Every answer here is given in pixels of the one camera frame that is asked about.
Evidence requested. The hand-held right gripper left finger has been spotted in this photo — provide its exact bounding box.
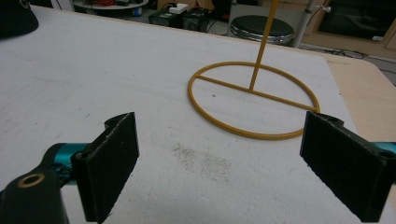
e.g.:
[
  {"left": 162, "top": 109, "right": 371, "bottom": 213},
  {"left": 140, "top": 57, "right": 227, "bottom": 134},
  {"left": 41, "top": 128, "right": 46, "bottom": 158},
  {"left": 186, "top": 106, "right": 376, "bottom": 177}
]
[{"left": 70, "top": 111, "right": 140, "bottom": 224}]

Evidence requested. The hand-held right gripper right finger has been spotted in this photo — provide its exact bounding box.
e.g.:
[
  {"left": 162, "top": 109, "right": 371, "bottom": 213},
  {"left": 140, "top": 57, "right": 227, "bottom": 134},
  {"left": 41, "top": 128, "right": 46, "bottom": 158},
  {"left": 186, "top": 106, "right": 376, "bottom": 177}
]
[{"left": 299, "top": 110, "right": 396, "bottom": 224}]

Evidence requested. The dark monitor screen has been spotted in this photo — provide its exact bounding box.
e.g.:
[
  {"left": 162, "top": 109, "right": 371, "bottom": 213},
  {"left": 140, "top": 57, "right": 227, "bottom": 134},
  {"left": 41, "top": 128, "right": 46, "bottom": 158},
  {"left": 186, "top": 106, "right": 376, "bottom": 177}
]
[{"left": 317, "top": 0, "right": 396, "bottom": 42}]

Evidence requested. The grey metal pole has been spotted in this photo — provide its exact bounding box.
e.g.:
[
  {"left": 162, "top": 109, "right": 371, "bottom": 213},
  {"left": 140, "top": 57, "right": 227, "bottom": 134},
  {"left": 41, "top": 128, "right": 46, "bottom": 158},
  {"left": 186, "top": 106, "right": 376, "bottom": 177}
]
[{"left": 291, "top": 0, "right": 332, "bottom": 49}]

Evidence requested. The black equipment box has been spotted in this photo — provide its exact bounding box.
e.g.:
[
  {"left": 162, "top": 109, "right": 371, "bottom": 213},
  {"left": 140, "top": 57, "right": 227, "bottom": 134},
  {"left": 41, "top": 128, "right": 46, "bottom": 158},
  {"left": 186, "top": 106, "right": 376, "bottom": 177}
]
[
  {"left": 148, "top": 7, "right": 185, "bottom": 29},
  {"left": 182, "top": 7, "right": 211, "bottom": 34}
]

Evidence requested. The black round stool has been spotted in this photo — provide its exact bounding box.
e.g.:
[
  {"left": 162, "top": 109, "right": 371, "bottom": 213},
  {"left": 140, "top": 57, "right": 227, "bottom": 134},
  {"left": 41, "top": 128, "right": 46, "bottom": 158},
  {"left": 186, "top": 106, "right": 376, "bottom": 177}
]
[{"left": 229, "top": 15, "right": 295, "bottom": 48}]

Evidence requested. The round white table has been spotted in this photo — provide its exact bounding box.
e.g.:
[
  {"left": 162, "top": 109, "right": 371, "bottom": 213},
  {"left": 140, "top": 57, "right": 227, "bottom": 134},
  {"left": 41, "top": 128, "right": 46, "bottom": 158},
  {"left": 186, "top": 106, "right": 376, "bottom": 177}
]
[{"left": 72, "top": 0, "right": 150, "bottom": 11}]

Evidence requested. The white power strip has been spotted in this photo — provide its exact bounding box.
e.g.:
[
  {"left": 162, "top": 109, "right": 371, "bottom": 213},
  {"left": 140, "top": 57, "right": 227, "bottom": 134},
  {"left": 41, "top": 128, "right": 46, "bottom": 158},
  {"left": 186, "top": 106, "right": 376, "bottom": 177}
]
[{"left": 168, "top": 3, "right": 190, "bottom": 15}]

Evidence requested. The dark rounded object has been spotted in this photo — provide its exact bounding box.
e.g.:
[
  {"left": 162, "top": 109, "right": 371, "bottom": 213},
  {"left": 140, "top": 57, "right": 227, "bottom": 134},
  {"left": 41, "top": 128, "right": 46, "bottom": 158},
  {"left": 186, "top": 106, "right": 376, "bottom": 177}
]
[{"left": 0, "top": 0, "right": 40, "bottom": 40}]

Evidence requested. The black floor cable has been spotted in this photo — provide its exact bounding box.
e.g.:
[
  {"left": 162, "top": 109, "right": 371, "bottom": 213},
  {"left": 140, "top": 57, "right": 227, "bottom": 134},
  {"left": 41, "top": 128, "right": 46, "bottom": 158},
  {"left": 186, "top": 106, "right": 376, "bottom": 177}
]
[{"left": 306, "top": 46, "right": 396, "bottom": 63}]

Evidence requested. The yellow metal ring-base stand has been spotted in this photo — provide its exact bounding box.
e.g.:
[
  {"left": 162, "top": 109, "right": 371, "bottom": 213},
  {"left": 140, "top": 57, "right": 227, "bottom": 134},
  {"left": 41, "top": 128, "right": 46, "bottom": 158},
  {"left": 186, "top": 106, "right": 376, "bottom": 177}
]
[{"left": 187, "top": 0, "right": 321, "bottom": 141}]

